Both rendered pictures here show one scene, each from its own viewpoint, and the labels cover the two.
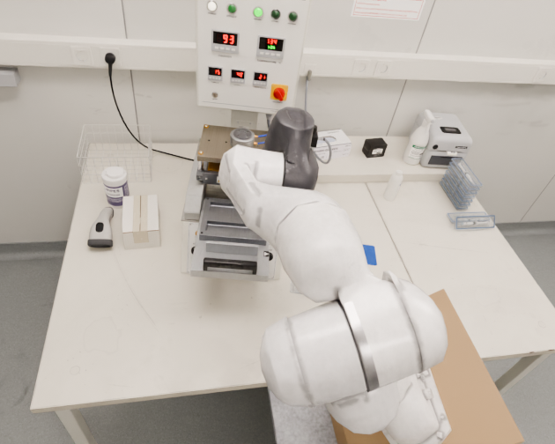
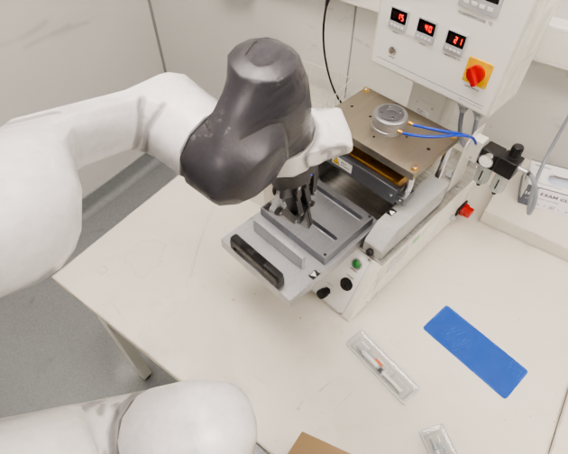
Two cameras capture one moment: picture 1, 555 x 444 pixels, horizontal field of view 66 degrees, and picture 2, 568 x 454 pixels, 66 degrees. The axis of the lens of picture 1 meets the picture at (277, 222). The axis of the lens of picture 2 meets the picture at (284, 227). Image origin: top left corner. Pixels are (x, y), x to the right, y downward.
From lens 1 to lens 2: 0.61 m
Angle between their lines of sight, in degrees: 35
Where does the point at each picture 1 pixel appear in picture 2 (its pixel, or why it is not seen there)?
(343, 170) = not seen: outside the picture
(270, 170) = (172, 124)
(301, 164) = (220, 136)
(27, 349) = not seen: hidden behind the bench
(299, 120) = (259, 62)
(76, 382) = (94, 280)
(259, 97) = (447, 72)
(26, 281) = not seen: hidden behind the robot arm
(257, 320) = (282, 346)
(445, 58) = not seen: outside the picture
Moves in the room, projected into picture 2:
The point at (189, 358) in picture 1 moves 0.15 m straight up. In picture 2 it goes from (186, 331) to (174, 301)
